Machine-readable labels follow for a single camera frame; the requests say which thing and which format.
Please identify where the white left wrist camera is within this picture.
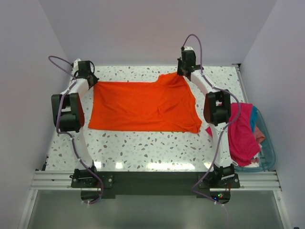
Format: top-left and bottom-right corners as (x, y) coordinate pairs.
(72, 58), (81, 72)

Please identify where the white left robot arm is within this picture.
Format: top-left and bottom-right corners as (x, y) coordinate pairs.
(51, 59), (99, 187)

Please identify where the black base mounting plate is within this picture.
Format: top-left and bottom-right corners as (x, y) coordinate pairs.
(70, 169), (241, 203)

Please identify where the orange t shirt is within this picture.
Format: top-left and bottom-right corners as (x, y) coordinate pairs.
(88, 73), (202, 134)

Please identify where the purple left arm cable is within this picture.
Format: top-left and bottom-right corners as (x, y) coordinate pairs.
(48, 55), (105, 205)

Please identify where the blue t shirt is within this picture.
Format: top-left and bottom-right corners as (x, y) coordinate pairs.
(250, 105), (258, 133)

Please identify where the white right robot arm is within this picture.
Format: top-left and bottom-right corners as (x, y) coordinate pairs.
(177, 47), (234, 187)

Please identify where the clear blue plastic bin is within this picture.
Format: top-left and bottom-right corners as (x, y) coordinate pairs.
(234, 110), (276, 173)

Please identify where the aluminium frame rail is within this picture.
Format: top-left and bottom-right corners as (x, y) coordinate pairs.
(30, 171), (281, 191)

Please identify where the pink t shirt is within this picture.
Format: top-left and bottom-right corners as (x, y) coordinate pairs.
(220, 103), (260, 167)

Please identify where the salmon t shirt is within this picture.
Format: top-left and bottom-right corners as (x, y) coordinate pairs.
(254, 126), (265, 144)

